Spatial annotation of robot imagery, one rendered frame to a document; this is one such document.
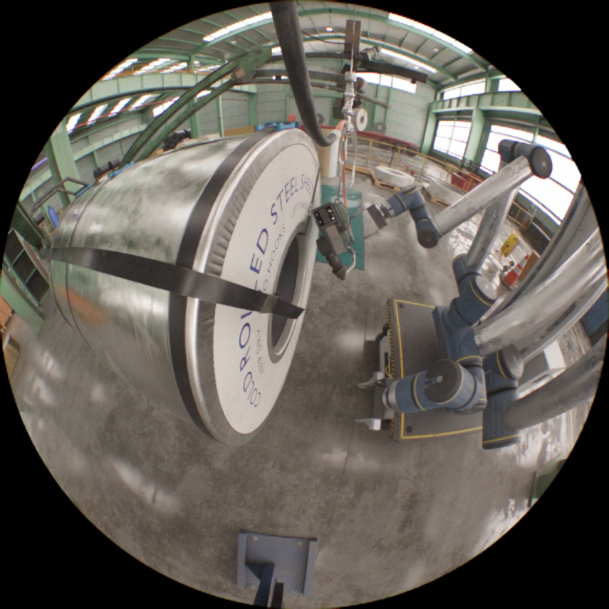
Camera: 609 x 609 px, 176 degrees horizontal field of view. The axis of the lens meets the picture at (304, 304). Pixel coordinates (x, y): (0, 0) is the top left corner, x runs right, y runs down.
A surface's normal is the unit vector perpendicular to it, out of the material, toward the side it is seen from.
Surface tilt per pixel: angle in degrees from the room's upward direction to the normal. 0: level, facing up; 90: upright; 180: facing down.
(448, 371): 65
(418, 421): 0
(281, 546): 0
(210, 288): 61
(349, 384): 0
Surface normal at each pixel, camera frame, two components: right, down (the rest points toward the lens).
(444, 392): -0.87, -0.41
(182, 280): 0.56, 0.07
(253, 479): 0.04, -0.62
